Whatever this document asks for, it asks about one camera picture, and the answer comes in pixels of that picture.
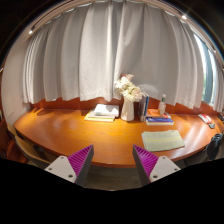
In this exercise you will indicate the clear plastic bottle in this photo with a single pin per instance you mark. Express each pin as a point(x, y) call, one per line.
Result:
point(162, 105)

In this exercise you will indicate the yellow flat book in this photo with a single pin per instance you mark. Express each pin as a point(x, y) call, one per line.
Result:
point(91, 116)

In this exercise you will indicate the white flower bouquet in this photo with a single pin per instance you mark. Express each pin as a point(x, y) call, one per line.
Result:
point(127, 89)

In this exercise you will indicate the white book on stack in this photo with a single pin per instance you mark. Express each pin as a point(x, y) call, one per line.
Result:
point(107, 110)

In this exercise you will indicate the wooden chair left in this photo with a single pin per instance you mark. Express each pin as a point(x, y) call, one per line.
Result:
point(16, 149)

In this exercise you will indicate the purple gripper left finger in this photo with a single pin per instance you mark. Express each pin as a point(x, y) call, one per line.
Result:
point(73, 168)

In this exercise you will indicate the white curtain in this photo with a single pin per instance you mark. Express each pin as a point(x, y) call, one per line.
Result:
point(82, 53)

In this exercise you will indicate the orange book on stack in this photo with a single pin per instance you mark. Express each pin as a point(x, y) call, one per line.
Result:
point(155, 113)

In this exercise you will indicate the blue book under stack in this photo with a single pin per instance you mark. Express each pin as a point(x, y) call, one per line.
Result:
point(159, 121)

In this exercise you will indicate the small black device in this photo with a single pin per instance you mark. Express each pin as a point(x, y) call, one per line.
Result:
point(212, 125)

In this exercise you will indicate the upright dark books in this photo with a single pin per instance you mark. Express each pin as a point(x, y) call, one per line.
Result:
point(143, 106)

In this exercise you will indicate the white ceramic vase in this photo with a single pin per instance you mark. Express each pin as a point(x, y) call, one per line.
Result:
point(127, 113)

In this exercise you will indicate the light green folded towel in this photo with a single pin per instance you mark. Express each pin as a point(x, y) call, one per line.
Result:
point(162, 141)

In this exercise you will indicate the red white small box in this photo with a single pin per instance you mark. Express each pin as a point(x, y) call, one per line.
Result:
point(205, 118)

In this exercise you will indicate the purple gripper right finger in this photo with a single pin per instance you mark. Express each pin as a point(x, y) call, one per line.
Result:
point(151, 167)

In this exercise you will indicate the dark bag on right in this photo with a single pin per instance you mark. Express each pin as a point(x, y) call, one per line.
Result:
point(215, 149)

